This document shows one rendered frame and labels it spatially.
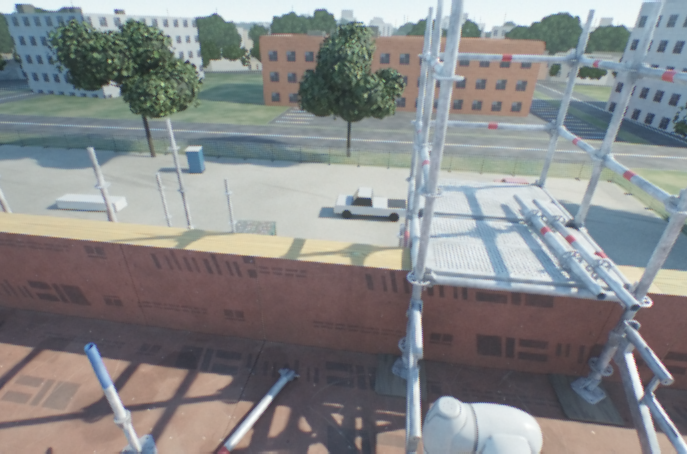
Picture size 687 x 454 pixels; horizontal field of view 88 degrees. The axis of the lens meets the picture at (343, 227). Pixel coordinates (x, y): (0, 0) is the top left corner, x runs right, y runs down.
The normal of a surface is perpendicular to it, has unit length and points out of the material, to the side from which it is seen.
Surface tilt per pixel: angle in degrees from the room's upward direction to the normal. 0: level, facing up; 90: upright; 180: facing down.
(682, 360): 90
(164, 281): 90
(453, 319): 90
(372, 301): 90
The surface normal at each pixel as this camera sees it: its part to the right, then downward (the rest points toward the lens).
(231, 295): -0.15, 0.48
